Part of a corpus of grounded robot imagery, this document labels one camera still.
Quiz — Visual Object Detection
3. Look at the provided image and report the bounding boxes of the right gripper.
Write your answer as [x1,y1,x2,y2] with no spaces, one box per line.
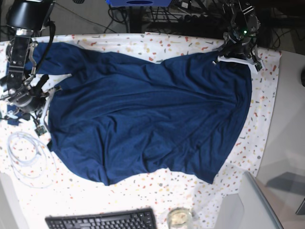
[1,74,62,136]

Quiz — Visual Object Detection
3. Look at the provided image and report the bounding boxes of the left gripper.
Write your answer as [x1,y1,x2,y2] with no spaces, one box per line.
[212,35,262,73]

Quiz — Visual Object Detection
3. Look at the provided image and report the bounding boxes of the blue t-shirt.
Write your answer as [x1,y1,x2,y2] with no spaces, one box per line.
[39,42,252,186]

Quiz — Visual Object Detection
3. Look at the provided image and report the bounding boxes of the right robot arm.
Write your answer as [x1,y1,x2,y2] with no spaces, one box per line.
[0,0,61,136]

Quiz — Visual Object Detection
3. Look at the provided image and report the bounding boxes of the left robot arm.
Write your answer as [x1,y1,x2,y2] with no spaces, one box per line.
[213,0,264,74]

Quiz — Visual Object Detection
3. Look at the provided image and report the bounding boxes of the terrazzo patterned tablecloth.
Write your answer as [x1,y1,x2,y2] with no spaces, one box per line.
[0,32,281,229]

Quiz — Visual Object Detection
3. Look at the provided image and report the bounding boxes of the blue box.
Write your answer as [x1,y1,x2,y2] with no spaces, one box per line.
[106,0,178,7]

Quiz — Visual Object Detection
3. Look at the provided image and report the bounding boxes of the black keyboard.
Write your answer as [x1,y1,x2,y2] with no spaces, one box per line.
[45,208,157,229]

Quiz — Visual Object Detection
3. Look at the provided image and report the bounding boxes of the glass jar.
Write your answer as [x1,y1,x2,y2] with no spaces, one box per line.
[167,208,193,229]

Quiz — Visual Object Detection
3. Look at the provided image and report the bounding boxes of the coiled white cable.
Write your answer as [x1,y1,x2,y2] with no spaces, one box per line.
[6,131,58,189]

